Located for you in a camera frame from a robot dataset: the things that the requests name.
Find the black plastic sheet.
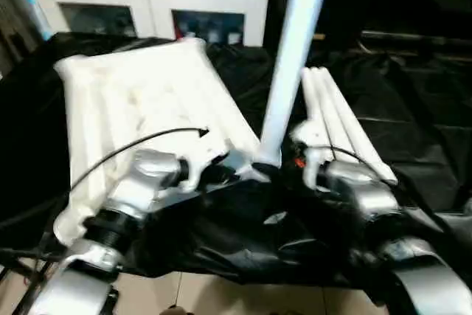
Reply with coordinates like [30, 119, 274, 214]
[0, 32, 472, 301]

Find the grey metal stand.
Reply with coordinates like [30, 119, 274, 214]
[0, 0, 30, 72]

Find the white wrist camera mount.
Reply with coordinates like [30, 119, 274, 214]
[291, 119, 333, 187]
[180, 137, 232, 193]

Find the white plastic table leg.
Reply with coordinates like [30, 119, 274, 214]
[311, 67, 357, 156]
[320, 66, 399, 185]
[257, 0, 335, 168]
[301, 67, 326, 126]

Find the white plastic table top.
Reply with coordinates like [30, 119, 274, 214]
[53, 37, 281, 246]

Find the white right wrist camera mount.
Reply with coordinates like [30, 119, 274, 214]
[291, 119, 333, 187]

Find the long black pole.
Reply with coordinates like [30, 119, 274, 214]
[361, 30, 472, 47]

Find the blue patterned roll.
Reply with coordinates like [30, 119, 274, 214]
[21, 0, 52, 41]

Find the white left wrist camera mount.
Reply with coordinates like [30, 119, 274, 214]
[180, 137, 232, 193]

